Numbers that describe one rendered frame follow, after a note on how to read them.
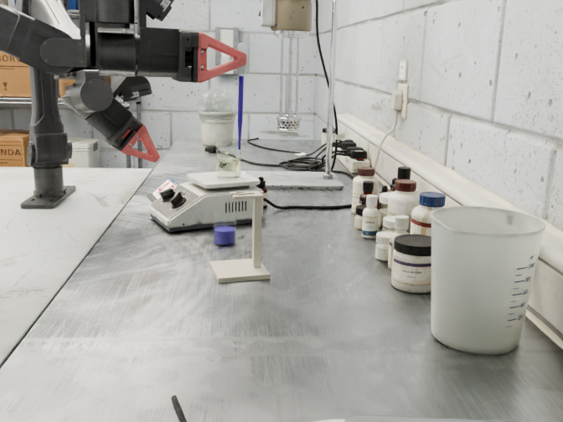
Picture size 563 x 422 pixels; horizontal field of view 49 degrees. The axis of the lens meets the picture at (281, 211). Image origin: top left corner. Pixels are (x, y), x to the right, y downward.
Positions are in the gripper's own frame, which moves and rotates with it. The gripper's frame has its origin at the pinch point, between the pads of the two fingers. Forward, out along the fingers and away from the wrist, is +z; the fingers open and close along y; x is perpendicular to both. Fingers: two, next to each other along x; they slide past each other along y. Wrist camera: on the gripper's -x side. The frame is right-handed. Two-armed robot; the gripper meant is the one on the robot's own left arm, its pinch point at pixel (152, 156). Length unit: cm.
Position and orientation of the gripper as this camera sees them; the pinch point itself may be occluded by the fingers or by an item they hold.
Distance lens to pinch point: 127.0
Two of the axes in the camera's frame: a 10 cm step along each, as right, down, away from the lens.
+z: 6.5, 5.8, 5.0
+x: -6.1, 7.9, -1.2
